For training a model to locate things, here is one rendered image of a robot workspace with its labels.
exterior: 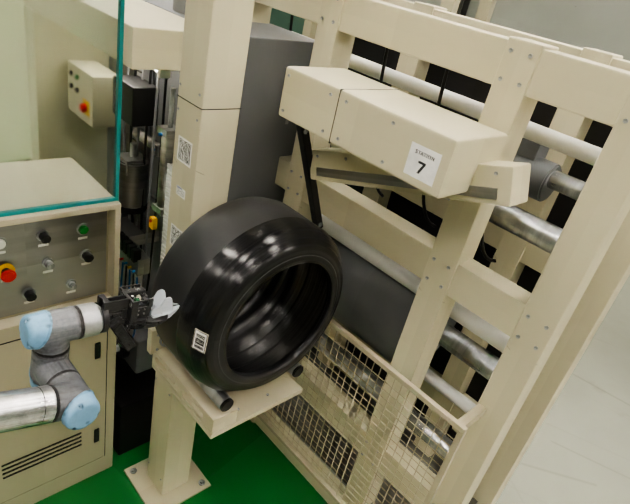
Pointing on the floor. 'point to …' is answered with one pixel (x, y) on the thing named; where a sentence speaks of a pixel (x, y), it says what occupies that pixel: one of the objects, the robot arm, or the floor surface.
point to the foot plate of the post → (169, 491)
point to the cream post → (199, 181)
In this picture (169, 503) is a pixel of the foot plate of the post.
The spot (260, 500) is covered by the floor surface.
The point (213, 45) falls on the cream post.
